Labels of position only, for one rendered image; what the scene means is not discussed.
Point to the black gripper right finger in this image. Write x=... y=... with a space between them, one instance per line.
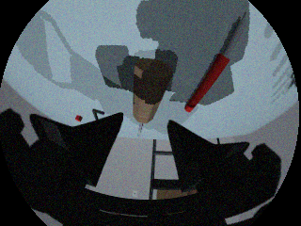
x=196 y=157

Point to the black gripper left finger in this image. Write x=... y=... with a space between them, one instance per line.
x=86 y=145

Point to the grey l-shaped hook tool with tan handle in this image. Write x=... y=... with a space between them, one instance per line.
x=149 y=84

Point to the black l-shaped bar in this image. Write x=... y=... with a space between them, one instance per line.
x=95 y=111

